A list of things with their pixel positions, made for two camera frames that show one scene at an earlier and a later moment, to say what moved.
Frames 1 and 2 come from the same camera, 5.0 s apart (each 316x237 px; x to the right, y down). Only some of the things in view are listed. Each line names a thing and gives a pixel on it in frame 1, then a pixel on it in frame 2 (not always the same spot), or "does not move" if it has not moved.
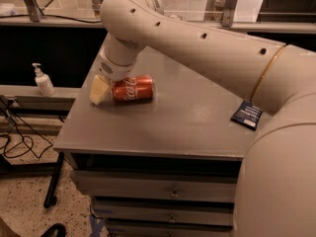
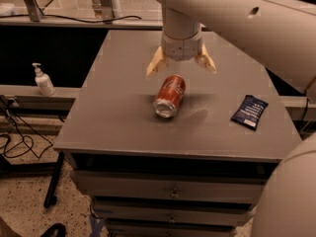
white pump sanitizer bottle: (43, 82) does not move
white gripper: (116, 70) to (181, 48)
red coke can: (132, 89) to (170, 95)
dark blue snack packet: (247, 115) does not move
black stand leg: (50, 198) does not move
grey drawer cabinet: (162, 167) does not move
